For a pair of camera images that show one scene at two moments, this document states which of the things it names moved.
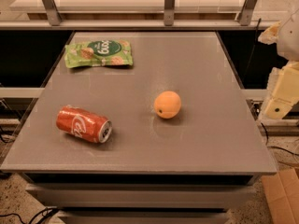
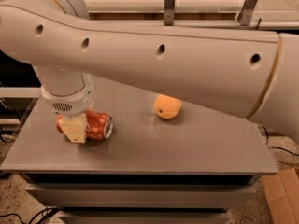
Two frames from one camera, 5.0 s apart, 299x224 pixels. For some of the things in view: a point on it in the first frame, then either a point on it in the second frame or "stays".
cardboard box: x=282 y=194 stays
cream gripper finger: x=282 y=91 -> x=73 y=122
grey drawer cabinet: x=142 y=198 stays
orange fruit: x=167 y=104 stays
